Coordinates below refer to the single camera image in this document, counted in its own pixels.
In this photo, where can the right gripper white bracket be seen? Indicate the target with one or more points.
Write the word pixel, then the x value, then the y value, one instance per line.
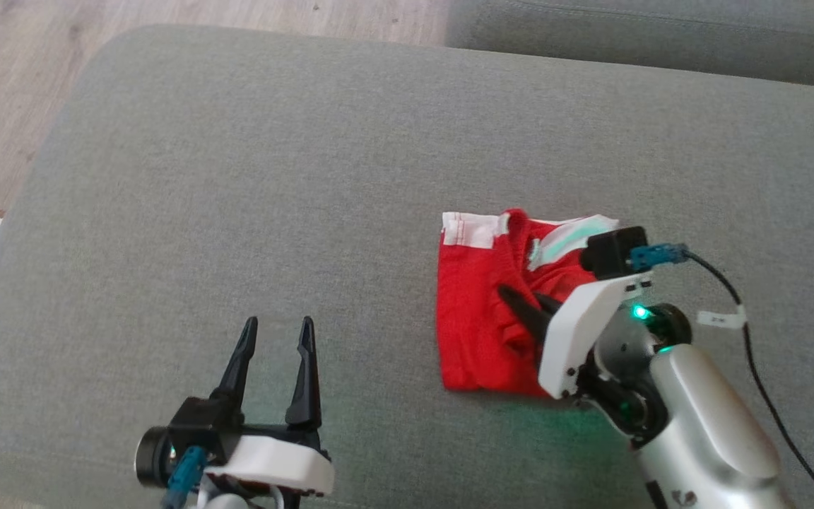
pixel 584 332

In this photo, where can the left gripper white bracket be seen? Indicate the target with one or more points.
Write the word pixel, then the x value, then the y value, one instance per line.
pixel 266 463

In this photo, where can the red and white jersey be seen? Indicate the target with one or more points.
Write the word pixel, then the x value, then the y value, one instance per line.
pixel 478 318

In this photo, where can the large grey sofa seat cushion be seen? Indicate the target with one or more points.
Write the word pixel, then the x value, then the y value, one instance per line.
pixel 273 212

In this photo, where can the grey sofa section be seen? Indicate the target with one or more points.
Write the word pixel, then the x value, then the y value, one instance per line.
pixel 661 35

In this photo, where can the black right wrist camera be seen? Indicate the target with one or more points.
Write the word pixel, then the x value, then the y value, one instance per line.
pixel 612 251

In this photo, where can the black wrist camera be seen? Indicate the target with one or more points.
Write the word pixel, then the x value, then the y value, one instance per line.
pixel 612 251
pixel 154 458

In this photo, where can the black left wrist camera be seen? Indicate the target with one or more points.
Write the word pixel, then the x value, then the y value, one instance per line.
pixel 154 458

